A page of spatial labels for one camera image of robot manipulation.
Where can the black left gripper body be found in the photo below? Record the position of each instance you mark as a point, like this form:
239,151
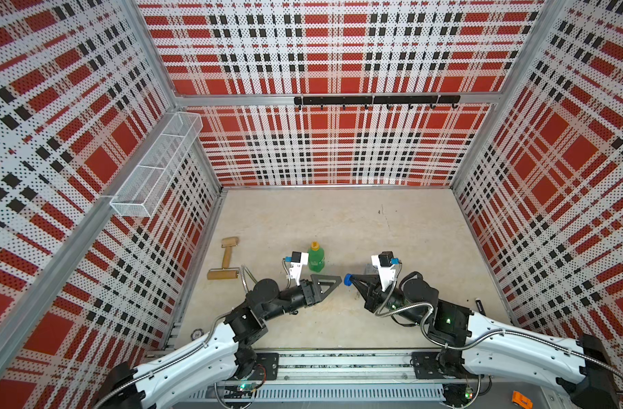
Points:
308,299

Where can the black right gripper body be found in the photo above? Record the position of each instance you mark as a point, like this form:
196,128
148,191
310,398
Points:
376,299

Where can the green plastic soda bottle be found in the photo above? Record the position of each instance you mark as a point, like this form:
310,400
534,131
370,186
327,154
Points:
316,260

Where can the clear small water bottle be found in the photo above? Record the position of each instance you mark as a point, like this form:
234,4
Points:
370,270

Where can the wooden double roller tool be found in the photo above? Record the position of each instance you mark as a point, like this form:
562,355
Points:
225,271

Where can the black marker pen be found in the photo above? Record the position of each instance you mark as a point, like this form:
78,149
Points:
480,306

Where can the orange tool on floor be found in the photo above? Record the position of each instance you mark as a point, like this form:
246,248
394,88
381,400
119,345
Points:
521,400

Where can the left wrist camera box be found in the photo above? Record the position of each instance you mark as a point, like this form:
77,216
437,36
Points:
294,265

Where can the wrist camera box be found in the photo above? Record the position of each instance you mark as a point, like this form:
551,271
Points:
387,266
294,265

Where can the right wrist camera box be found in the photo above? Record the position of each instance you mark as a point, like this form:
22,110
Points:
387,266

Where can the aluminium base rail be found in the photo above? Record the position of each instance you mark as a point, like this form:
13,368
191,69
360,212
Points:
315,375

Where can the black wall hook rail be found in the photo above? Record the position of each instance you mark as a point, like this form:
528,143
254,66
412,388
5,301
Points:
369,100

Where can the white wire mesh shelf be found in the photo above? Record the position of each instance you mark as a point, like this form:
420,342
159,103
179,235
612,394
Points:
168,145

